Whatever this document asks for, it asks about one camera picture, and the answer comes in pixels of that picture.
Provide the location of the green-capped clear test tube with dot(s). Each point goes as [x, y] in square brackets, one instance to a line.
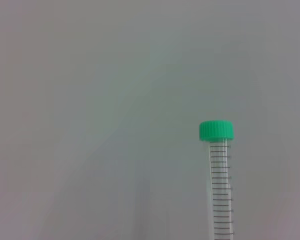
[216, 130]

